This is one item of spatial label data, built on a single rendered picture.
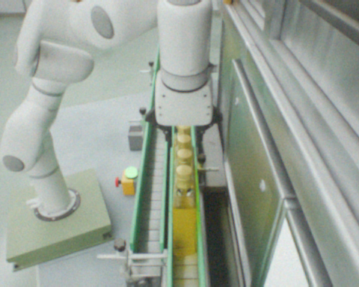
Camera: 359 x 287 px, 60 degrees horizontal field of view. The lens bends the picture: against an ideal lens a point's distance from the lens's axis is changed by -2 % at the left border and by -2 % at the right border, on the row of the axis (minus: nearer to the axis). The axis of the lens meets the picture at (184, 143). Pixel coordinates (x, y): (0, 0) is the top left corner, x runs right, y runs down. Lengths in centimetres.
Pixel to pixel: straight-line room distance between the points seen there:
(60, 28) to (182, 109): 30
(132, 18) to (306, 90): 24
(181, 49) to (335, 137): 23
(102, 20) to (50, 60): 31
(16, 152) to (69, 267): 39
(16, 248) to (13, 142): 35
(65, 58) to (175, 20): 39
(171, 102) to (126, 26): 15
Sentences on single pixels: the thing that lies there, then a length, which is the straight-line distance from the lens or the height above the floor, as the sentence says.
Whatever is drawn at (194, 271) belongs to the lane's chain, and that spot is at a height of 88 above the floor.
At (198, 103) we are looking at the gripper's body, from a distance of 53.
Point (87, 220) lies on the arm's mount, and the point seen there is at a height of 83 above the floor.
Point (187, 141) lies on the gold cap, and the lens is 76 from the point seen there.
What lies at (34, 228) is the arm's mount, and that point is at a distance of 112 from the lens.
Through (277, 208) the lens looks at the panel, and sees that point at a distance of 45.
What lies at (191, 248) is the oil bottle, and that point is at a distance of 85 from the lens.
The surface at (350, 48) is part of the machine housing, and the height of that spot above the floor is 150.
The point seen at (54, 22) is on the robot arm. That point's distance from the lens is 68.
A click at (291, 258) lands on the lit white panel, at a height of 128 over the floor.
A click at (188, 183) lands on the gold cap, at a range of 69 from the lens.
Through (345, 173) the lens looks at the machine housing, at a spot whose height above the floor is 141.
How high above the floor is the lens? 161
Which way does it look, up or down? 37 degrees down
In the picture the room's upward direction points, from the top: straight up
